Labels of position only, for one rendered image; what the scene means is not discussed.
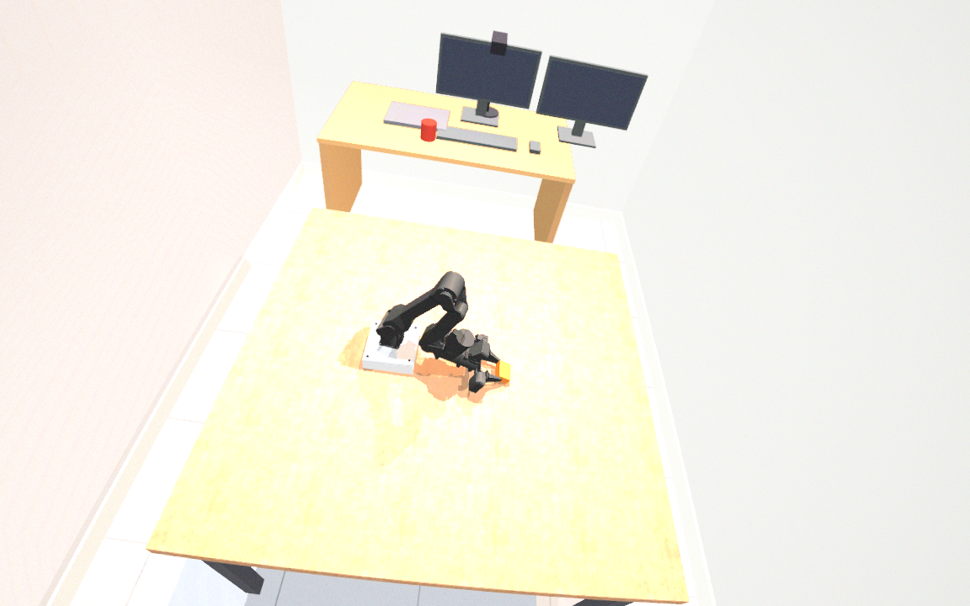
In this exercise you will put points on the orange block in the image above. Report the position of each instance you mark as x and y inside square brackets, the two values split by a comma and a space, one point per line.
[503, 371]

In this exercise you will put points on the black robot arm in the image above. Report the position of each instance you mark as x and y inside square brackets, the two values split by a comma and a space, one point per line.
[438, 338]

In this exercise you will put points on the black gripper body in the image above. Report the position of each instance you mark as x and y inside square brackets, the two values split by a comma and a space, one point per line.
[478, 381]

